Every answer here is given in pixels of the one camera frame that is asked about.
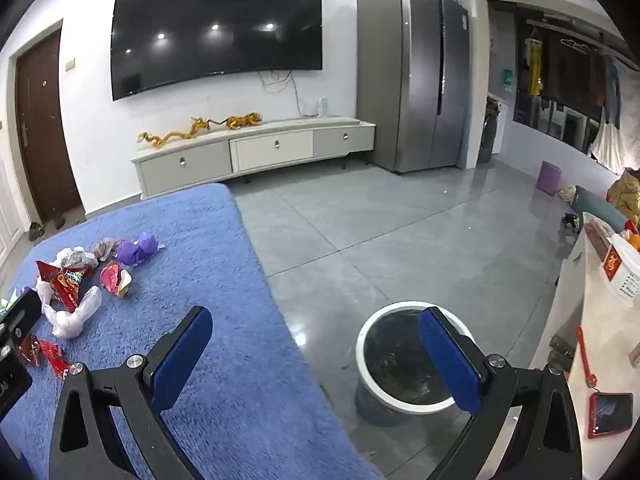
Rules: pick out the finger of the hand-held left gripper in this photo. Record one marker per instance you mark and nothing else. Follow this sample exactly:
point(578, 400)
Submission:
point(20, 316)

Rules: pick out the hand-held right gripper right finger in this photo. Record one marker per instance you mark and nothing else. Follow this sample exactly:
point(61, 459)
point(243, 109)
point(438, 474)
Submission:
point(447, 365)

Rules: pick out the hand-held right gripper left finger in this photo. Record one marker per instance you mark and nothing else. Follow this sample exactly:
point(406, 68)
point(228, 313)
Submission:
point(182, 360)

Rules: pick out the small purple wrapper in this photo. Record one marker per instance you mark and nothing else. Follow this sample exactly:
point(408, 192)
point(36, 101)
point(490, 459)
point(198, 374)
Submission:
point(22, 292)

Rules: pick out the white plastic bag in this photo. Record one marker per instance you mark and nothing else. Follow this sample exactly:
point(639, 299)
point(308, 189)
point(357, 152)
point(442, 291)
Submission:
point(70, 322)

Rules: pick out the white rimmed trash bin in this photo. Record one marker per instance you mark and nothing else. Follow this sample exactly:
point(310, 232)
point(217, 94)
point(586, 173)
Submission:
point(395, 355)

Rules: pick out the red snack bag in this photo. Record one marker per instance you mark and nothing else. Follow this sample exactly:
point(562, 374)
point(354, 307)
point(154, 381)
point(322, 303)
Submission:
point(67, 285)

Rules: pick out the small red wrapper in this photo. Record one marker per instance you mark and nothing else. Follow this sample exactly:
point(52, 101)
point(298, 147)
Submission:
point(52, 355)

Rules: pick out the crumpled silver wrapper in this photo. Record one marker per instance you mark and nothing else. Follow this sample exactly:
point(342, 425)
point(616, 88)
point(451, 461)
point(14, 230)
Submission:
point(75, 258)

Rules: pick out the dark shoe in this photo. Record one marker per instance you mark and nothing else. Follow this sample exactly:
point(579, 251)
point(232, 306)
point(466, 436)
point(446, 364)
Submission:
point(59, 221)
point(36, 231)

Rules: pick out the fuzzy blue blanket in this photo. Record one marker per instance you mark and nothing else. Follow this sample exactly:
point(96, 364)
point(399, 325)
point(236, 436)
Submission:
point(225, 270)

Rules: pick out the red pink wrapper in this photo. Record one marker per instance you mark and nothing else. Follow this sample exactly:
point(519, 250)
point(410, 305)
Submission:
point(115, 280)

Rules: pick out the grey-brown wrapper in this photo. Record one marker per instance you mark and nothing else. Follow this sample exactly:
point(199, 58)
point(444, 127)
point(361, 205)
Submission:
point(106, 249)

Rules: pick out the white table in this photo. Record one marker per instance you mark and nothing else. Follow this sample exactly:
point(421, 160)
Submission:
point(590, 320)

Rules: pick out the phone in red case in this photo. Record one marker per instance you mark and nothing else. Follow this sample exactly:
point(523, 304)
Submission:
point(610, 415)

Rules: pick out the small black object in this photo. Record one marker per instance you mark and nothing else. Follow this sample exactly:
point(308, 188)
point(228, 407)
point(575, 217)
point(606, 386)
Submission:
point(570, 222)

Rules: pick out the brown entrance door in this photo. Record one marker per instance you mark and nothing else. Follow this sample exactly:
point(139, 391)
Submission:
point(42, 125)

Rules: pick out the white box red label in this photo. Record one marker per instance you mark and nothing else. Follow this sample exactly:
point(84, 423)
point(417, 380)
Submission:
point(622, 270)

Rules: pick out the purple plastic bin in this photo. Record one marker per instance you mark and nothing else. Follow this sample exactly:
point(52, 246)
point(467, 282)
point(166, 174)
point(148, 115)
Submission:
point(550, 180)

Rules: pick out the grey-blue cushion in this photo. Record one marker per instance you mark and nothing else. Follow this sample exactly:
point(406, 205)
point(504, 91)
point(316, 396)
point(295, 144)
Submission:
point(595, 207)

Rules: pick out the orange fruit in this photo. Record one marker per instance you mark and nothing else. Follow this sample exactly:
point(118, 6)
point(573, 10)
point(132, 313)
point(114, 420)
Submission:
point(634, 241)

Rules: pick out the white grey television cabinet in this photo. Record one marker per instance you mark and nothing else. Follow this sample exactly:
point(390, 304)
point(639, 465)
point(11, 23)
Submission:
point(270, 152)

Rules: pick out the grey washing machine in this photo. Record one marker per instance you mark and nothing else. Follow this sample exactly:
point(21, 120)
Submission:
point(491, 132)

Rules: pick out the yellow-brown cloth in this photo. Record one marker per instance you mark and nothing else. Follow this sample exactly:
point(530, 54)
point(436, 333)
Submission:
point(625, 195)

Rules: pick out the white hanging cloth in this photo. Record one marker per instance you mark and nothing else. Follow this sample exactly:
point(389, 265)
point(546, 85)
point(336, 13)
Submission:
point(607, 147)

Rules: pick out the white power strip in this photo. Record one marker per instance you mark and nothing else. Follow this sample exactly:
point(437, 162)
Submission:
point(322, 107)

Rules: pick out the green white sticker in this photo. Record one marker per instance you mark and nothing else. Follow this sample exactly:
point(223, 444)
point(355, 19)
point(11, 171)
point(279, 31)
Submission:
point(508, 80)

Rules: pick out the grey double-door refrigerator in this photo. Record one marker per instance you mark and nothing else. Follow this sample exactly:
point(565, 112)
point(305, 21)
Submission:
point(410, 75)

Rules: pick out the yellow hanging garment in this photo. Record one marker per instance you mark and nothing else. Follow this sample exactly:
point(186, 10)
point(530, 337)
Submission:
point(535, 70)

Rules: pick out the black wall television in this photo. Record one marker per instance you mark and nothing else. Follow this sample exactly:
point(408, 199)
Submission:
point(215, 35)

